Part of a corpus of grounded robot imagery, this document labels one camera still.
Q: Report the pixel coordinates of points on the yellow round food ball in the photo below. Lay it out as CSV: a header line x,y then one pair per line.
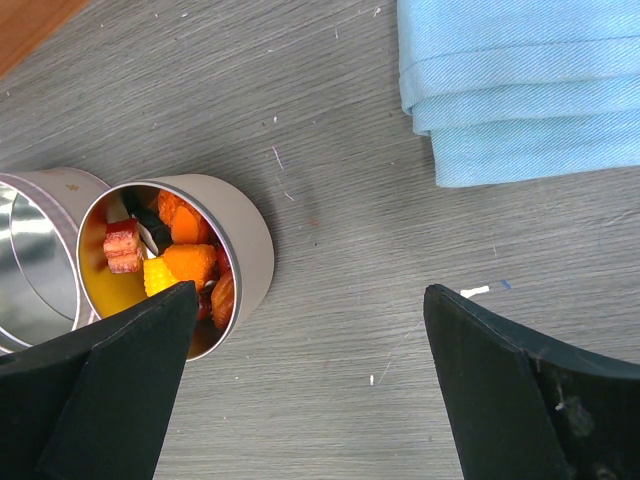
x,y
157,276

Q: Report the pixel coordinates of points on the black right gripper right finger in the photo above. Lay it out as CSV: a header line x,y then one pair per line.
x,y
524,405

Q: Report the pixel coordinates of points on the red sausage piece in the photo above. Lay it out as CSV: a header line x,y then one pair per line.
x,y
217,303

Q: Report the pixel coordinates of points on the orange carrot slice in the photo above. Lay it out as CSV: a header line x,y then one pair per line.
x,y
186,224

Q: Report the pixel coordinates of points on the tall pink lunch tin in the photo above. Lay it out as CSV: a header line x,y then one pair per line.
x,y
41,293

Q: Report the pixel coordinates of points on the short pink lunch tin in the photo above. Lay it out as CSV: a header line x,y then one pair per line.
x,y
236,226

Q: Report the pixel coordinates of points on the wooden compartment tray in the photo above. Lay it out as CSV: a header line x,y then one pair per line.
x,y
26,24

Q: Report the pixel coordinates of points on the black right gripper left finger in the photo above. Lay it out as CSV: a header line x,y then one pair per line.
x,y
95,403

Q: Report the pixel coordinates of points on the striped bacon cube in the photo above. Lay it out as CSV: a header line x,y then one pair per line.
x,y
122,247

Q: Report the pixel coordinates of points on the folded light blue cloth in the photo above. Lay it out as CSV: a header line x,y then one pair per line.
x,y
508,91

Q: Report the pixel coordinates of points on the white radish slice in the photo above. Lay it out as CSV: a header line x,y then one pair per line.
x,y
131,204

